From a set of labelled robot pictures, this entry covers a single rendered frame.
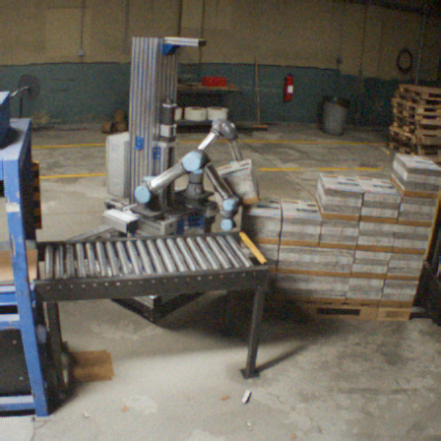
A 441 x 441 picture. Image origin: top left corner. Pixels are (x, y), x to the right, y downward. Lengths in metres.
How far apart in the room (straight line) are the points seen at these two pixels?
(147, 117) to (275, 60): 7.07
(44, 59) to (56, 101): 0.85
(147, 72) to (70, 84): 6.20
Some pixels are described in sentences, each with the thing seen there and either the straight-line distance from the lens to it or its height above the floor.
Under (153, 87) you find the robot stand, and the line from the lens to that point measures 3.77.
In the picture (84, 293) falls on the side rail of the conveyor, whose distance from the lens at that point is 2.90.
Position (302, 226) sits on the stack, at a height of 0.76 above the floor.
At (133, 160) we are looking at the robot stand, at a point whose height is 1.08.
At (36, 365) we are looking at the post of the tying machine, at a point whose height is 0.40.
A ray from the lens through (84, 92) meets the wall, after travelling 9.97.
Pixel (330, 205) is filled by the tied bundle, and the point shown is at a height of 0.94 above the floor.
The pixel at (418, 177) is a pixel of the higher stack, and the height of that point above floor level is 1.21.
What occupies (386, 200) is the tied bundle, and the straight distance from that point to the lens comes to 3.87.
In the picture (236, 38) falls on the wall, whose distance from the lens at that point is 10.39.
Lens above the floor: 2.18
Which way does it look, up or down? 22 degrees down
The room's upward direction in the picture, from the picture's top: 4 degrees clockwise
